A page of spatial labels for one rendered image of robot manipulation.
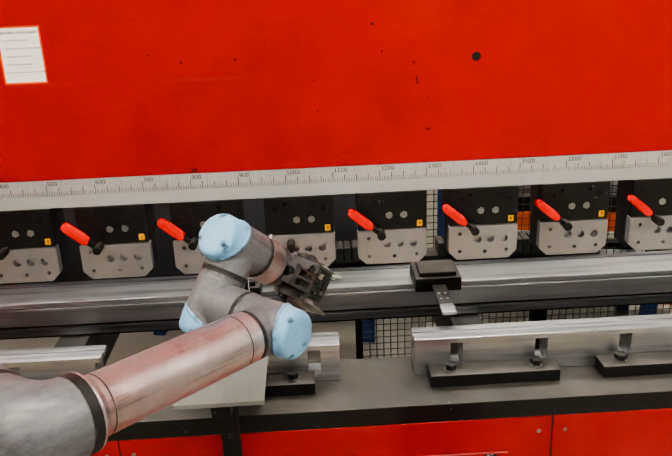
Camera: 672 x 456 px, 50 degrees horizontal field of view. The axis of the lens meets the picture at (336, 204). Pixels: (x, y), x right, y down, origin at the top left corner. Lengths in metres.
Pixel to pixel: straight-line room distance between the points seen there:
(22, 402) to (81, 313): 1.22
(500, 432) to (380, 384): 0.29
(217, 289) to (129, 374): 0.27
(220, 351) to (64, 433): 0.23
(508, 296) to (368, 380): 0.49
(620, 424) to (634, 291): 0.45
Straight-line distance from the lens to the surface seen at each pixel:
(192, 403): 1.52
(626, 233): 1.75
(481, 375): 1.75
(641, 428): 1.87
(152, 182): 1.58
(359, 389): 1.73
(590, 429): 1.82
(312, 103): 1.50
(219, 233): 1.13
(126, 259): 1.65
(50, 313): 2.08
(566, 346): 1.83
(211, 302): 1.12
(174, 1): 1.49
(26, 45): 1.58
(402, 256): 1.61
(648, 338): 1.90
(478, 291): 2.00
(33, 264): 1.71
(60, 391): 0.86
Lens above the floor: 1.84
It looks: 20 degrees down
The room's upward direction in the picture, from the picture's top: 2 degrees counter-clockwise
